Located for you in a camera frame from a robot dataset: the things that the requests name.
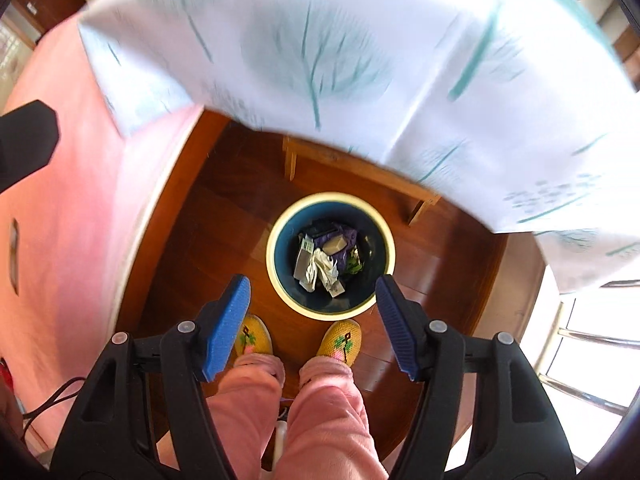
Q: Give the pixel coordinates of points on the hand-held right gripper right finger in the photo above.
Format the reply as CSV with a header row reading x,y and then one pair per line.
x,y
400,330

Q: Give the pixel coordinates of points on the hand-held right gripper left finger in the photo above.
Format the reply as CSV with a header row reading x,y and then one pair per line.
x,y
225,330

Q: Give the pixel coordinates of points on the cream plastic bag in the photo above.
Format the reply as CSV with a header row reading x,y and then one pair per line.
x,y
317,265

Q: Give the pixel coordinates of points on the dark blue trash bin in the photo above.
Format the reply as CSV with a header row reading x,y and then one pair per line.
x,y
285,240

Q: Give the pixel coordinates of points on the yellow knitted slipper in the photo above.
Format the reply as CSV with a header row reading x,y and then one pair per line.
x,y
340,342
252,335

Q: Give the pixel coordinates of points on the pink fleece pants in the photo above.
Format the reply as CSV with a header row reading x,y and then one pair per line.
x,y
330,410

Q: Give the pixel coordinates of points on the metal window railing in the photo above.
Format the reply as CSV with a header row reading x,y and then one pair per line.
x,y
600,336

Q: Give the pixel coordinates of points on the white leaf-print tablecloth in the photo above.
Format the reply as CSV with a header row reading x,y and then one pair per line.
x,y
350,60

